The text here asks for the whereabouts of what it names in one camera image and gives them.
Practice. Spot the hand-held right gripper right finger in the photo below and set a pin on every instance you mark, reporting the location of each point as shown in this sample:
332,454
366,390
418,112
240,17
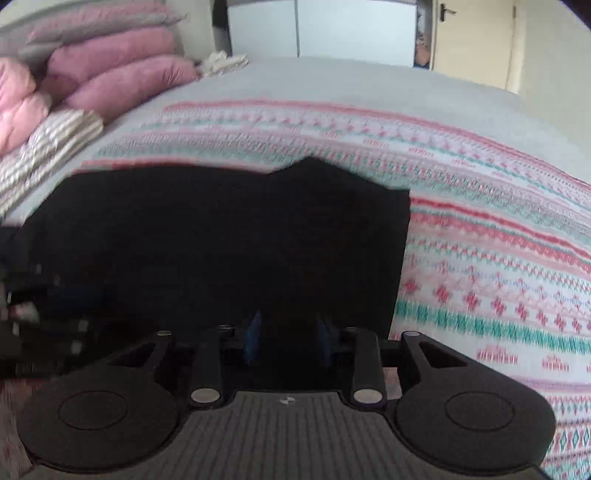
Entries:
326,342

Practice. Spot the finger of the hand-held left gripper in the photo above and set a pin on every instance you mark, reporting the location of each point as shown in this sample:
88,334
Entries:
83,300

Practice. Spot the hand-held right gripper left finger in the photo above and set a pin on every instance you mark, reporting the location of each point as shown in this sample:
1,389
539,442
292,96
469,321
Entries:
253,340

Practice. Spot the black pants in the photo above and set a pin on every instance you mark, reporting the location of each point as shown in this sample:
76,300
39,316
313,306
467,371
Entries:
221,249

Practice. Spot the striped quilt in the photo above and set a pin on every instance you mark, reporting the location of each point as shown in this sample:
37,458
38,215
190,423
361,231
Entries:
46,147

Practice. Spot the patterned knit blanket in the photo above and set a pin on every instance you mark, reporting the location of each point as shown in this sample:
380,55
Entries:
485,240

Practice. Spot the pink fluffy blanket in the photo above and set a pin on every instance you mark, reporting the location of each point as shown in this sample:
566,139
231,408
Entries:
18,106

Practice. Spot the large pink pillow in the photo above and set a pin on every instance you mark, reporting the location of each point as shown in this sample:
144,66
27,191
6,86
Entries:
111,55
134,85

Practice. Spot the grey bed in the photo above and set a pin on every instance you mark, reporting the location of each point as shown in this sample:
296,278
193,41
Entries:
351,85

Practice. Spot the cream crumpled cloth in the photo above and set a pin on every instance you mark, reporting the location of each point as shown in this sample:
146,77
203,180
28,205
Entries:
224,62

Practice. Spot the flat pink pillow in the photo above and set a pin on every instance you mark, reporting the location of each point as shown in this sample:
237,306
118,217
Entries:
101,21

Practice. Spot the grey pillow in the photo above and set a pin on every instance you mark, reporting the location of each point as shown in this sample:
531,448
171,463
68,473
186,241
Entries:
152,21

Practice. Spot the white and grey wardrobe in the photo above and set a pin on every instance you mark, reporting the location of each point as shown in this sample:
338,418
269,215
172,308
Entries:
323,27

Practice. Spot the cream door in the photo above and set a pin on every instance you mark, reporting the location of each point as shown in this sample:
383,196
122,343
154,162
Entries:
475,41

